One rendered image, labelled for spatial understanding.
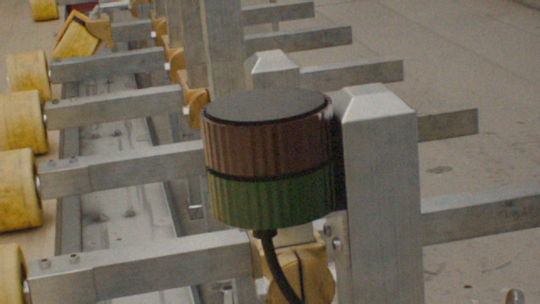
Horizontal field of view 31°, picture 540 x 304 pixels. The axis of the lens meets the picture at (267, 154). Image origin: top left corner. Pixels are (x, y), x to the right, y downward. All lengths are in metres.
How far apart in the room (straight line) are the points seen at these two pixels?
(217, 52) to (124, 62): 0.56
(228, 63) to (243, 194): 0.51
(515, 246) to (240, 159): 2.64
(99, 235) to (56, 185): 0.73
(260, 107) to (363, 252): 0.08
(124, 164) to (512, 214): 0.39
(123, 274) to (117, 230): 0.96
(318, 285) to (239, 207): 0.29
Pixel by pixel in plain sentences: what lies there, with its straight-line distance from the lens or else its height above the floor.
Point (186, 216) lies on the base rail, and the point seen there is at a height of 0.70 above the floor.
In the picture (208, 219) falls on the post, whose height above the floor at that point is 0.80.
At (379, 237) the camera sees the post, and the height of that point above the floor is 1.08.
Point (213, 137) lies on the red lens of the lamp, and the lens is 0.42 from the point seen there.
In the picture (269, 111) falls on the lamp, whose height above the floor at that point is 1.15.
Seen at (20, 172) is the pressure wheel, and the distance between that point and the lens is 0.98.
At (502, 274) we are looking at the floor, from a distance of 2.85.
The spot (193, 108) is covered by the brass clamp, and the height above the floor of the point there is 0.95.
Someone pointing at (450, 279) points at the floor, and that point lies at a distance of 2.83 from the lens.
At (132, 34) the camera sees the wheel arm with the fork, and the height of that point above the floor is 0.94.
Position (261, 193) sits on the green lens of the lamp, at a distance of 0.42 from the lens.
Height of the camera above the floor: 1.26
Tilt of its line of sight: 19 degrees down
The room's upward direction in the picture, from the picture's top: 6 degrees counter-clockwise
